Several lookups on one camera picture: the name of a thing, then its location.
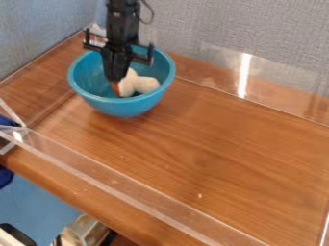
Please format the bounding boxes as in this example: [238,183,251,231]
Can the metal table leg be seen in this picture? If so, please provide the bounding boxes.
[49,214,109,246]

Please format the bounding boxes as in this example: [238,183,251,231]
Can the blue ceramic bowl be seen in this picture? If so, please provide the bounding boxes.
[67,48,176,117]

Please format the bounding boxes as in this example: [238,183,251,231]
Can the brown and white toy mushroom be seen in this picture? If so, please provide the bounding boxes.
[111,68,160,98]

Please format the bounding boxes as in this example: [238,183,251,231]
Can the clear acrylic table barrier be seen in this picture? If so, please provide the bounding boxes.
[0,36,329,246]

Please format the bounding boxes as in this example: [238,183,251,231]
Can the black object bottom left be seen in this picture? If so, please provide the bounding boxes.
[0,223,37,246]

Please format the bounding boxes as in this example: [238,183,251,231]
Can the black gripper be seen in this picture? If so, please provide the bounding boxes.
[81,27,155,84]

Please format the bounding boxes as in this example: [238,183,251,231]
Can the dark blue cloth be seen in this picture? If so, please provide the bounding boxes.
[0,114,20,189]

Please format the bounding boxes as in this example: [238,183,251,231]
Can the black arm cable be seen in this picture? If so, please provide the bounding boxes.
[138,0,155,26]

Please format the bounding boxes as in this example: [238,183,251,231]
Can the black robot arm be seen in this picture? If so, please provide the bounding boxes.
[81,0,154,83]

